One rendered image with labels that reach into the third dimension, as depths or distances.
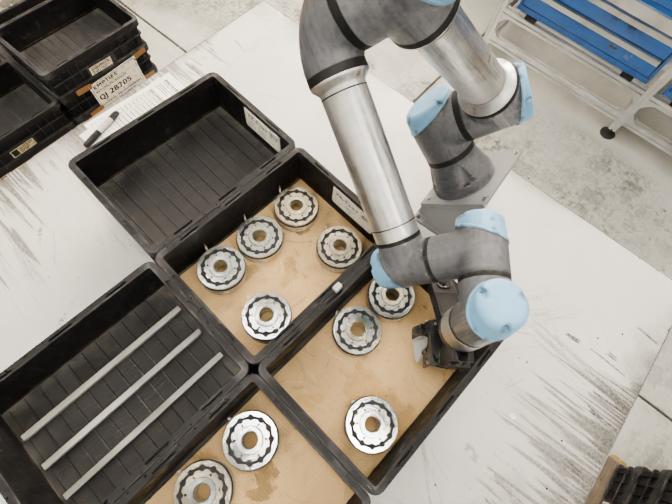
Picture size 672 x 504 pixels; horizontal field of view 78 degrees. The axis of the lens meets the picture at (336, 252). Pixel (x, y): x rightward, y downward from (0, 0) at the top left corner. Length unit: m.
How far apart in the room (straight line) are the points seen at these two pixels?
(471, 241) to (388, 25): 0.31
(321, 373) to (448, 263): 0.38
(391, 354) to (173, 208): 0.60
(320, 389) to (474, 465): 0.40
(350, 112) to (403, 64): 1.95
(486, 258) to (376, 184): 0.19
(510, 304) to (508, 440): 0.57
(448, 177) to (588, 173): 1.57
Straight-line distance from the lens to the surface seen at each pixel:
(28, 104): 2.05
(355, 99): 0.65
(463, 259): 0.63
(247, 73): 1.45
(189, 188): 1.06
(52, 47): 2.04
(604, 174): 2.58
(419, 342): 0.84
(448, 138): 0.97
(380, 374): 0.90
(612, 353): 1.28
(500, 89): 0.89
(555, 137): 2.57
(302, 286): 0.92
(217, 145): 1.12
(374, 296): 0.90
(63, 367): 1.00
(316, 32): 0.64
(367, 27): 0.62
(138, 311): 0.97
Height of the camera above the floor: 1.71
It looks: 67 degrees down
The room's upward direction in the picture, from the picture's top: 11 degrees clockwise
